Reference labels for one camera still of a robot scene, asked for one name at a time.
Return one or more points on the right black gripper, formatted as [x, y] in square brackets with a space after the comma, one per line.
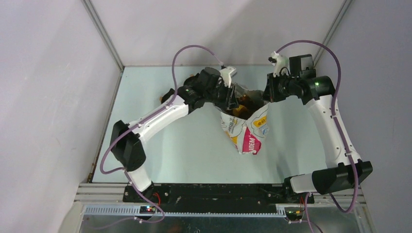
[270, 92]

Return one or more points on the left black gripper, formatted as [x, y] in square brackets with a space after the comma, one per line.
[230, 101]

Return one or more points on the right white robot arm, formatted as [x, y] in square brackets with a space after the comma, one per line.
[296, 76]

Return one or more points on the black cat bowl fish print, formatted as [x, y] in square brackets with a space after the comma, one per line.
[166, 96]

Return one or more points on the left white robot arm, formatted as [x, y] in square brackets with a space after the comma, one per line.
[128, 139]

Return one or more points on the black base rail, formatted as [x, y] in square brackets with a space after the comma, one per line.
[221, 198]

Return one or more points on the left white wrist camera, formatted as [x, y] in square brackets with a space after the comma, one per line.
[227, 74]

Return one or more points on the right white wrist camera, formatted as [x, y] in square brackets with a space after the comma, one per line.
[278, 61]

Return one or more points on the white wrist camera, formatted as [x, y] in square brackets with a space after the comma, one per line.
[278, 61]
[227, 74]

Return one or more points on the black cat bowl paw print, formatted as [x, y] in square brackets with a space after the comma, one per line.
[192, 82]

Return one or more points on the pet food kibble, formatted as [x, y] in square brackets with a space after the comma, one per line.
[247, 106]

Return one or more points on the pet food bag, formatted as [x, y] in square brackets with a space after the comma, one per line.
[248, 135]

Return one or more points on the orange plastic scoop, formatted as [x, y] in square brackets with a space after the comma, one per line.
[241, 109]

